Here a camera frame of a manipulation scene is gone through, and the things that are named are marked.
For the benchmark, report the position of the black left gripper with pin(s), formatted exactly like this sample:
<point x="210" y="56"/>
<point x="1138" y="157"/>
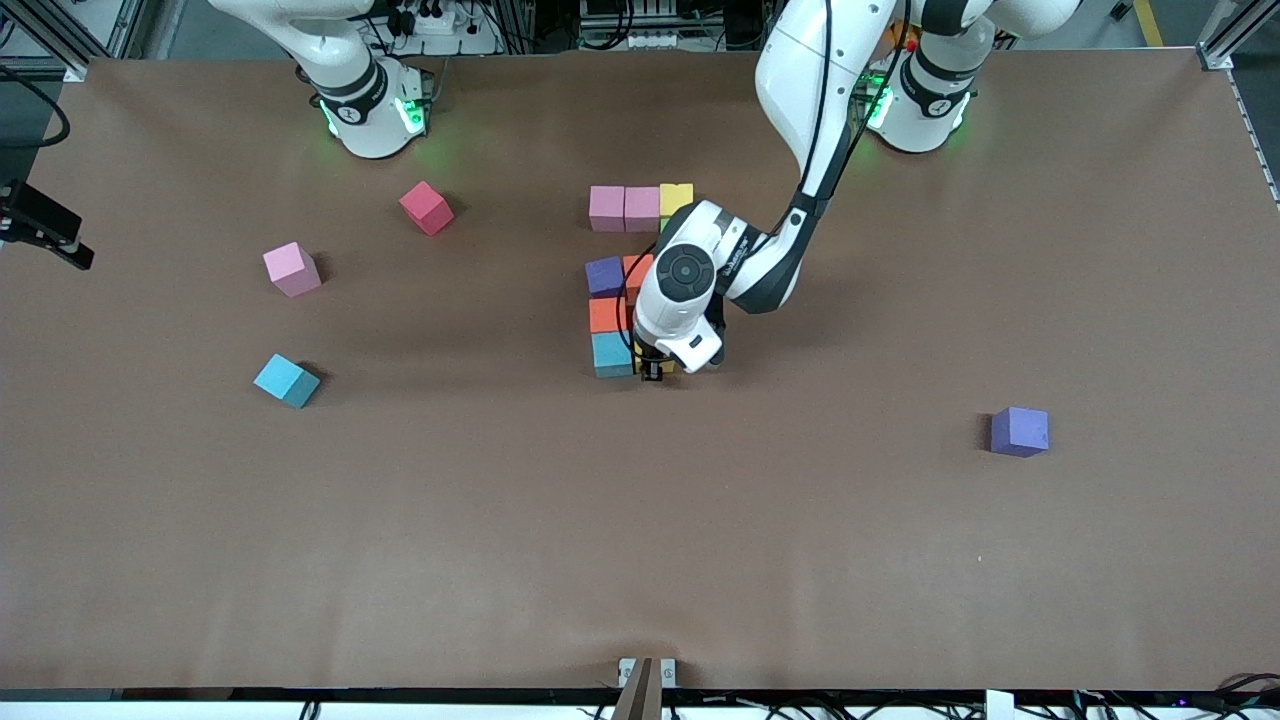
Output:
<point x="652" y="362"/>

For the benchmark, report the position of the yellow foam cube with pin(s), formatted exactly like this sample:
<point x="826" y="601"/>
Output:
<point x="670" y="368"/>
<point x="675" y="196"/>

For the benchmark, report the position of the cyan foam cube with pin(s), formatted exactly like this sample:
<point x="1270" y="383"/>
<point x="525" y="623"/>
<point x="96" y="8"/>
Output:
<point x="285" y="380"/>
<point x="610" y="355"/>

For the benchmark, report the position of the orange foam cube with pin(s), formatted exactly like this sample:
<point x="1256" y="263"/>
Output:
<point x="605" y="315"/>
<point x="635" y="270"/>

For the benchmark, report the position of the purple foam cube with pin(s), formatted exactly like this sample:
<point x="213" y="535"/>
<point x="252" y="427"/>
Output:
<point x="605" y="277"/>
<point x="1019" y="431"/>

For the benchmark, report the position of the pink foam cube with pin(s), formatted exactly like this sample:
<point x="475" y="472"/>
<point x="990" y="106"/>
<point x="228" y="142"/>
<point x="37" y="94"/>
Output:
<point x="606" y="208"/>
<point x="642" y="208"/>
<point x="290" y="268"/>

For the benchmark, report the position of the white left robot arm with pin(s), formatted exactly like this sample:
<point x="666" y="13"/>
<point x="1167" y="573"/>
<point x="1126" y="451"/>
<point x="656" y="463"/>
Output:
<point x="680" y="290"/>

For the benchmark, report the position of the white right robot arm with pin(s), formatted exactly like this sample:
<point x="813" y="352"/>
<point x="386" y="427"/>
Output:
<point x="375" y="135"/>

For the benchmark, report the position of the brown paper table cover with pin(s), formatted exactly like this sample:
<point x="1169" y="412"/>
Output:
<point x="640" y="600"/>

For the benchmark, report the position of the red foam cube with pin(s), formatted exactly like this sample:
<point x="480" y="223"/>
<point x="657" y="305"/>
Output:
<point x="427" y="208"/>

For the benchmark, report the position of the white equipment rack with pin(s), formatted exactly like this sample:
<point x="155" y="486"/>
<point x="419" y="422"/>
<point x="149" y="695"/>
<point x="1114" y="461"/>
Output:
<point x="650" y="40"/>

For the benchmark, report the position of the white power strip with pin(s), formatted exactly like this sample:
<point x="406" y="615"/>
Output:
<point x="435" y="22"/>

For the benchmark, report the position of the orange packaged goods pile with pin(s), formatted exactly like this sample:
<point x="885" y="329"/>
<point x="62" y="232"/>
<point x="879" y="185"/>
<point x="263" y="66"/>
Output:
<point x="900" y="25"/>

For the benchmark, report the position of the small metal bracket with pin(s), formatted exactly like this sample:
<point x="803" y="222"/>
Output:
<point x="668" y="672"/>

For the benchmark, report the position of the black table edge rail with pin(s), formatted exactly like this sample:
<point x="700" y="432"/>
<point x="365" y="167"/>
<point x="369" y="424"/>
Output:
<point x="200" y="694"/>

